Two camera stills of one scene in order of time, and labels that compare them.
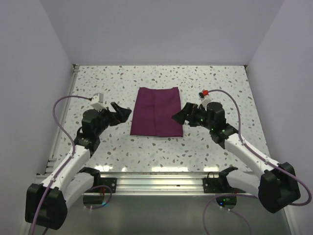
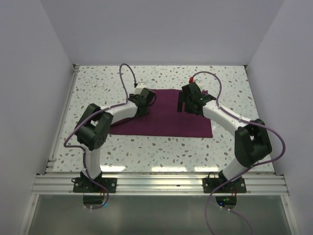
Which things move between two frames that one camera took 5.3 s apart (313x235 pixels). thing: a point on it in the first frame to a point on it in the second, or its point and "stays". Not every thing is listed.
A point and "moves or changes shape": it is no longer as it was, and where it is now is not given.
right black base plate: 220,185 stays
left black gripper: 120,116 to 133,96
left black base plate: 111,182 stays
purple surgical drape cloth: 153,111 moves or changes shape
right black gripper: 191,109 to 182,99
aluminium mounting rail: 161,184 stays
